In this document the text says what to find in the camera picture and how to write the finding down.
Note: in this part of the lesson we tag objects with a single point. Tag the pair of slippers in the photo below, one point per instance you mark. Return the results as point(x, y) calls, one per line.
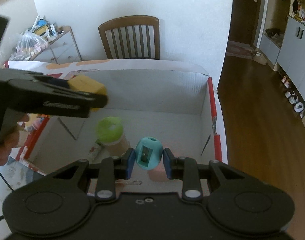
point(260, 57)

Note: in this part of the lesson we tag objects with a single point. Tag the clear plastic bag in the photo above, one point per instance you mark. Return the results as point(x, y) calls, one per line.
point(27, 46)

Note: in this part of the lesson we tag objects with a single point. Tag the red cardboard box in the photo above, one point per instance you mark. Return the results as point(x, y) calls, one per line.
point(167, 92)

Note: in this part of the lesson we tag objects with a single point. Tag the wooden chair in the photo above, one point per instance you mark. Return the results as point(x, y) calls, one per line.
point(128, 23)

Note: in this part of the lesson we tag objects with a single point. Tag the teal pencil sharpener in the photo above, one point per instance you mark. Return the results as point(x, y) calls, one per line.
point(148, 152)

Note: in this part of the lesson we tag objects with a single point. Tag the blue patterned tablecloth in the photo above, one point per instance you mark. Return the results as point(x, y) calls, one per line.
point(17, 180)

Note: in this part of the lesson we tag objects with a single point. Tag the yellow box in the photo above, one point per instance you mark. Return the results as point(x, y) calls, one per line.
point(90, 86)

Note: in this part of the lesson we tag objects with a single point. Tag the dark brown door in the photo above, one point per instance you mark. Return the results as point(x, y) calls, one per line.
point(245, 12)

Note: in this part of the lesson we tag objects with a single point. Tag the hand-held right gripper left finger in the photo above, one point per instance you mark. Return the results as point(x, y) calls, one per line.
point(129, 165)

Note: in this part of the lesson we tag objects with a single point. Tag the pile of toiletries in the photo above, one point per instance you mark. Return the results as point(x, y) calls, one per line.
point(45, 28)

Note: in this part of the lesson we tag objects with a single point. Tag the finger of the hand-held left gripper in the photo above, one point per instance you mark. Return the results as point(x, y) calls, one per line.
point(67, 92)
point(37, 76)

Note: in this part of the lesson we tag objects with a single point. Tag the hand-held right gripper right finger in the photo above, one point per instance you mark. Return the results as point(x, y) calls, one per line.
point(168, 165)

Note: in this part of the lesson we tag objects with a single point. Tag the jar with green lid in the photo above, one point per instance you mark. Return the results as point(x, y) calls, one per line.
point(110, 130)

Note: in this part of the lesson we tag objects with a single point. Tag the black bag on bench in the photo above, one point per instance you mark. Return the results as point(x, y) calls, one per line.
point(272, 32)

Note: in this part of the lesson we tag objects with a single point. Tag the small white drawer cabinet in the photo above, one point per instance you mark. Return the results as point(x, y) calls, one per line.
point(65, 47)

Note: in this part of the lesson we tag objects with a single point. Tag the person's left hand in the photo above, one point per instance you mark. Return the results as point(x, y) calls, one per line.
point(2, 155)

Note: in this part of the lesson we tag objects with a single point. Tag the white cupboard wall unit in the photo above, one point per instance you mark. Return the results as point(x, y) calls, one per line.
point(295, 55)

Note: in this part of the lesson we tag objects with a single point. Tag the patterned doormat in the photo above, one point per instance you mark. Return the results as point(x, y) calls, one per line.
point(240, 50)

